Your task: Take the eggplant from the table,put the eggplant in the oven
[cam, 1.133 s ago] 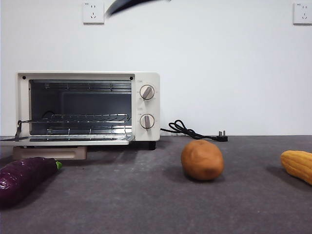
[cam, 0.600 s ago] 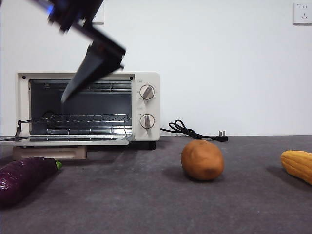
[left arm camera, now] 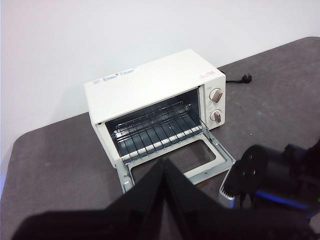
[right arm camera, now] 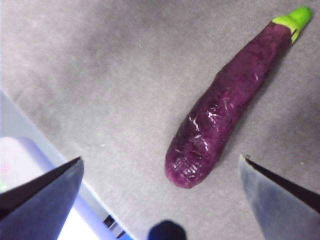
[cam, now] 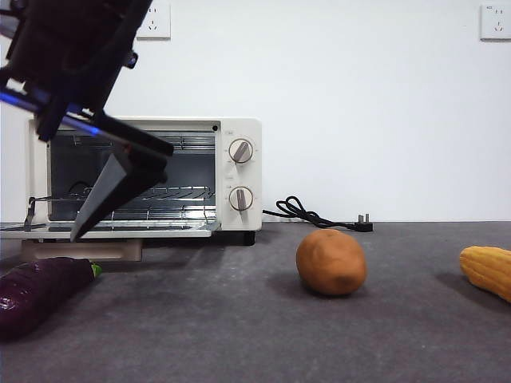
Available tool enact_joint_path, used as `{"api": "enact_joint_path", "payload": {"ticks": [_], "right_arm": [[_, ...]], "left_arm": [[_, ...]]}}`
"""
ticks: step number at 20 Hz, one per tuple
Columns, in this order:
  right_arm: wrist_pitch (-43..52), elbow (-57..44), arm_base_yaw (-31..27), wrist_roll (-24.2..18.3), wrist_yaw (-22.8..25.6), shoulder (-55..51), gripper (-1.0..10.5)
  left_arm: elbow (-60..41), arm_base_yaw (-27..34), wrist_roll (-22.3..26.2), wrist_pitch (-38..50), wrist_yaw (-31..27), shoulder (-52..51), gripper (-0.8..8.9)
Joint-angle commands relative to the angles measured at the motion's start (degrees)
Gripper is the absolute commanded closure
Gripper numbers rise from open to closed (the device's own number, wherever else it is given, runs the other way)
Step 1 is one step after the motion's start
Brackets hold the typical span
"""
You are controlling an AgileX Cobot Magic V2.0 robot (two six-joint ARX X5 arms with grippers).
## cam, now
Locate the purple eggplant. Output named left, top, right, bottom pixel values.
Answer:
left=0, top=257, right=103, bottom=343

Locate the metal wire oven rack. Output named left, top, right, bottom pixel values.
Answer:
left=30, top=184, right=216, bottom=202

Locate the brown potato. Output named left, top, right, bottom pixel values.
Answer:
left=295, top=227, right=367, bottom=297

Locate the glass oven door beige handle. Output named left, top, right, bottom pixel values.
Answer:
left=0, top=220, right=223, bottom=263

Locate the black power cable with plug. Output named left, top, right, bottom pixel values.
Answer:
left=262, top=195, right=374, bottom=233

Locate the white wall socket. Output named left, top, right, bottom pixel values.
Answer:
left=135, top=2, right=172, bottom=40
left=479, top=3, right=511, bottom=41

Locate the yellow corn cob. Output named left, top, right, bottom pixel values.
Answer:
left=458, top=245, right=511, bottom=304

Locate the white Toshiba toaster oven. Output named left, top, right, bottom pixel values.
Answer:
left=26, top=116, right=263, bottom=247

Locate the beige oven knob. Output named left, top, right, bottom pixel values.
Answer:
left=229, top=138, right=255, bottom=164
left=228, top=186, right=255, bottom=211

